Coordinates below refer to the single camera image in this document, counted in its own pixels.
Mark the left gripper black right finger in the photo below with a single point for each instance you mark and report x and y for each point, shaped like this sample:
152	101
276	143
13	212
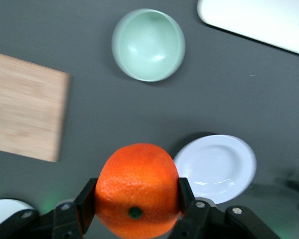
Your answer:
189	201

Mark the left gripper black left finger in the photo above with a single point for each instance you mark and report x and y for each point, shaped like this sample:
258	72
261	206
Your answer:
86	201

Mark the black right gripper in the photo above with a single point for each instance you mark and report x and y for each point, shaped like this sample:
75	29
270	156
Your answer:
295	189

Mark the white round plate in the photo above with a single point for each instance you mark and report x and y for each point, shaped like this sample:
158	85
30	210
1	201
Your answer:
214	169

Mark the orange fruit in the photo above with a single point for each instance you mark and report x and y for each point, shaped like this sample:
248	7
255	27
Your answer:
137	189

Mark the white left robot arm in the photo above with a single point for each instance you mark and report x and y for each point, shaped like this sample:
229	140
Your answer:
5	206

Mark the dark grey table cover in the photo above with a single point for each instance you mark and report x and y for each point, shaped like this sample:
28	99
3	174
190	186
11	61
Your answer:
94	112

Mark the wooden cutting board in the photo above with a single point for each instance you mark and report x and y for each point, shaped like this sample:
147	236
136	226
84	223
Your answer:
25	107

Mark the pale green bowl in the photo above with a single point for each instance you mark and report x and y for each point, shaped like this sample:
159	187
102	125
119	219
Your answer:
149	47

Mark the cream tray with bear print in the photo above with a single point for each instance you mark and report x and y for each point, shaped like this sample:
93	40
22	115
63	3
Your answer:
251	20

